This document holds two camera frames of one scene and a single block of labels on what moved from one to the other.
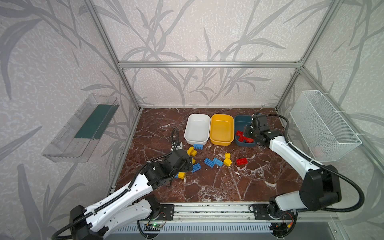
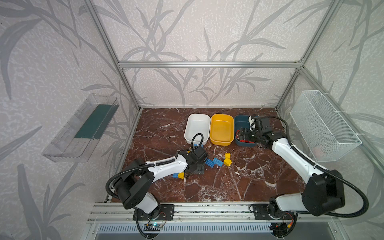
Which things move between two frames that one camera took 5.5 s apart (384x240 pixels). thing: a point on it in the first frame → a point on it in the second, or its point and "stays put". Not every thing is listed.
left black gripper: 186,162 → 195,168
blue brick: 218,162 stays put
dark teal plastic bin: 240,121 stays put
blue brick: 209,162 stays put
